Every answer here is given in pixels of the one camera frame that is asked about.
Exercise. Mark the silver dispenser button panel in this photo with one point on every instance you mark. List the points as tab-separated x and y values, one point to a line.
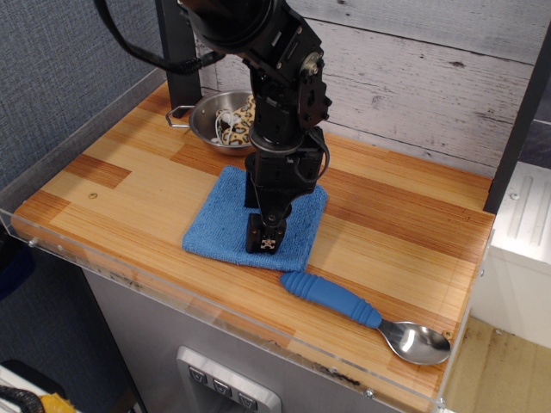
225	382

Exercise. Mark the blue handled metal spoon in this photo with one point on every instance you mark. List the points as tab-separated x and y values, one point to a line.
411	342

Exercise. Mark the black left frame post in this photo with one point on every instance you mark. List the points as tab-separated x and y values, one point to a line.
178	44

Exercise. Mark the leopard print plush toy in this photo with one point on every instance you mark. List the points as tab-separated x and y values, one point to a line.
232	127

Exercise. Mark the black right frame post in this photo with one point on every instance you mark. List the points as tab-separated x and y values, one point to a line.
519	132

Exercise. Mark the white box with grooves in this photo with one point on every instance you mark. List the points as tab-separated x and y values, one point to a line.
513	290

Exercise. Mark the steel bowl with handles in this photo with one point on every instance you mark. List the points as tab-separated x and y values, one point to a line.
202	117

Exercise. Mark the yellow black object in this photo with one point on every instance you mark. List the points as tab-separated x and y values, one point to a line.
24	389

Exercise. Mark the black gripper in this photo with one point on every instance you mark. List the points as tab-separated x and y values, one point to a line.
278	175

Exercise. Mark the black frame post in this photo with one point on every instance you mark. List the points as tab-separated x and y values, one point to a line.
519	132
178	44

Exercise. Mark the blue cloth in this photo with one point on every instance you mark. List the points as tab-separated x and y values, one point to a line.
220	227

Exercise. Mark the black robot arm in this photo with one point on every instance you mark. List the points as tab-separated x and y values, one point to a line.
285	60

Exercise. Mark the silver toy fridge cabinet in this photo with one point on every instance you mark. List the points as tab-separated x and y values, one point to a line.
148	334

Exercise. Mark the clear acrylic table guard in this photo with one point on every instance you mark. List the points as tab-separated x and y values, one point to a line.
408	235

